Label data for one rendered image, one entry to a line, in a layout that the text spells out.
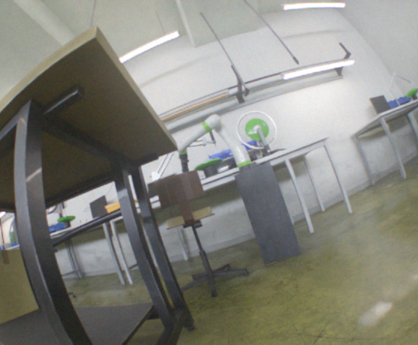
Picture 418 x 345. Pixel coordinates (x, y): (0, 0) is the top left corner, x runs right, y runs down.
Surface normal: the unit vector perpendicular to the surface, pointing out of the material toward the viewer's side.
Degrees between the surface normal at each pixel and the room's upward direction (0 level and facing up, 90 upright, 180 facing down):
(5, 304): 90
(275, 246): 90
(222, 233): 90
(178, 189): 93
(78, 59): 180
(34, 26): 180
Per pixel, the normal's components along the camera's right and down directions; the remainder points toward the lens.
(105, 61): 0.32, 0.93
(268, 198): -0.33, -0.09
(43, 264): 0.95, -0.33
